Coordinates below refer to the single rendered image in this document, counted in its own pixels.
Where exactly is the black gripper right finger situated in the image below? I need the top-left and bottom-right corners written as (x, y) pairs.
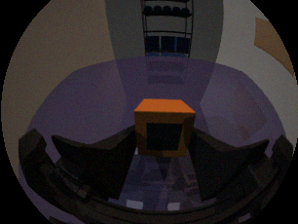
top-left (188, 127), bottom-right (270, 202)

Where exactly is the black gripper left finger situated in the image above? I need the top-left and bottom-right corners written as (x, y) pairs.
top-left (51, 124), bottom-right (137, 200)

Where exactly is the orange block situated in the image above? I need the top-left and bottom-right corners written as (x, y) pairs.
top-left (133, 99), bottom-right (196, 158)

